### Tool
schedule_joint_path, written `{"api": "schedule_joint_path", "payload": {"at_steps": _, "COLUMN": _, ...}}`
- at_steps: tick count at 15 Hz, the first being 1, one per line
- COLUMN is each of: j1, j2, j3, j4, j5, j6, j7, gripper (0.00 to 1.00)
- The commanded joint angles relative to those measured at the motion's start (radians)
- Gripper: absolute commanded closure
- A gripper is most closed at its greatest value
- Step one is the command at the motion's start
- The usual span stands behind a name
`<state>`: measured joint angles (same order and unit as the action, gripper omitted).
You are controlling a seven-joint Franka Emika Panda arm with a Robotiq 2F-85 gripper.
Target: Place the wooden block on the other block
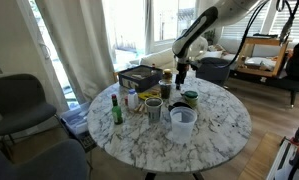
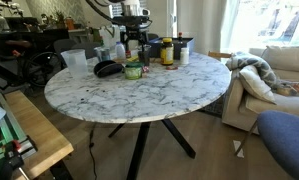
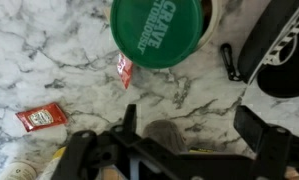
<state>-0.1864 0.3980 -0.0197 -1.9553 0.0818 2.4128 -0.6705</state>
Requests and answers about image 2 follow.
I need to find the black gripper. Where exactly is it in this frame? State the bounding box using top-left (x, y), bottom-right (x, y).
top-left (124, 25), bottom-right (148, 46)

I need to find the green glass jar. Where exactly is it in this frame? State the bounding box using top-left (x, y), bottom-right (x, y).
top-left (124, 66), bottom-right (144, 81)

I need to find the dark grey shell chair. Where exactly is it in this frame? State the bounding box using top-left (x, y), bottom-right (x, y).
top-left (147, 32), bottom-right (160, 41)

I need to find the white plastic bottle blue cap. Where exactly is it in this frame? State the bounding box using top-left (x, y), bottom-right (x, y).
top-left (115, 41), bottom-right (127, 61)

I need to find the dark filled plastic cup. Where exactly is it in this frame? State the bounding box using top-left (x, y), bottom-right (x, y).
top-left (137, 44), bottom-right (152, 67)

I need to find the white plastic jug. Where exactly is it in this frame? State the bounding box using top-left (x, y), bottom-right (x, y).
top-left (99, 24), bottom-right (122, 48)

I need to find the amber vitamin bottle yellow label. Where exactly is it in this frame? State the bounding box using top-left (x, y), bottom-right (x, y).
top-left (159, 37), bottom-right (175, 66)

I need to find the clear striped plastic cup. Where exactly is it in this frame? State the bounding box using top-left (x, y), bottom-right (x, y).
top-left (94, 46), bottom-right (112, 63)

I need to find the white window blind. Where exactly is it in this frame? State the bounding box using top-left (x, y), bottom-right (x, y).
top-left (109, 0), bottom-right (123, 19)

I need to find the blue grey upholstered chair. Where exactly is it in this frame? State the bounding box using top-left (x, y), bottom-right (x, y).
top-left (72, 41), bottom-right (102, 59)

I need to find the white pill bottle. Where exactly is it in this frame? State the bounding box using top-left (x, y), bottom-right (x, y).
top-left (179, 46), bottom-right (190, 66)

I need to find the navy blue box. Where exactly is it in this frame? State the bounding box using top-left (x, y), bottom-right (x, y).
top-left (148, 36), bottom-right (195, 61)

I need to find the white side table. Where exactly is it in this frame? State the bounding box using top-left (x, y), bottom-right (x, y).
top-left (68, 28), bottom-right (93, 44)

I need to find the large translucent plastic container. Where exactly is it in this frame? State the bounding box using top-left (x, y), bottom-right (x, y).
top-left (60, 48), bottom-right (89, 78)

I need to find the beige curtain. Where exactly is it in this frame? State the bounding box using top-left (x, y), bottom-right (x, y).
top-left (175, 0), bottom-right (228, 56)

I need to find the orange jar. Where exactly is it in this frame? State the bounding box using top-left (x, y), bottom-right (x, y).
top-left (65, 16), bottom-right (75, 31)

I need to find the potted green plant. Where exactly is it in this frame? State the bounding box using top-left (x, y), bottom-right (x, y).
top-left (53, 9), bottom-right (67, 29)

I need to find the black cabinet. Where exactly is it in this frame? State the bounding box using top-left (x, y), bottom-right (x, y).
top-left (3, 16), bottom-right (70, 54)

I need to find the dark patterned rug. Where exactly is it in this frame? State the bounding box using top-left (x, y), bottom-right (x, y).
top-left (198, 93), bottom-right (227, 118)

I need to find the black bicycle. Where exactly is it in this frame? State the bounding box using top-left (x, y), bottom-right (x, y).
top-left (0, 36), bottom-right (62, 89)

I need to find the grey white patterned blanket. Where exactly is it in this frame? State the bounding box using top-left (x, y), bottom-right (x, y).
top-left (225, 51), bottom-right (280, 89)

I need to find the cream pillow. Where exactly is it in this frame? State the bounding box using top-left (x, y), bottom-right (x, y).
top-left (238, 64), bottom-right (277, 104)

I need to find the wooden workbench top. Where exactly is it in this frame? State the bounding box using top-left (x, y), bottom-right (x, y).
top-left (3, 89), bottom-right (75, 180)

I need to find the white paper scrap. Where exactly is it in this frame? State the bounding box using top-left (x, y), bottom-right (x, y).
top-left (232, 139), bottom-right (245, 159)

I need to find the floral patterned pillow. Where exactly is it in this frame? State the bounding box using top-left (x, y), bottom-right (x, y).
top-left (277, 81), bottom-right (299, 98)

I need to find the beige sofa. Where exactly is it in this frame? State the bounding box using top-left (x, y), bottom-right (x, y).
top-left (221, 44), bottom-right (299, 134)

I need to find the red black clamp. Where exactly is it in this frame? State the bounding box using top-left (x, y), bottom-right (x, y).
top-left (2, 139), bottom-right (32, 180)

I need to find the black floor cable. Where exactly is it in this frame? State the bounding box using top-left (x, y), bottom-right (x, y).
top-left (88, 123), bottom-right (98, 180)

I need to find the green white guide rail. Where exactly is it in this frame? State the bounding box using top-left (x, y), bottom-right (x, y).
top-left (0, 91), bottom-right (38, 168)

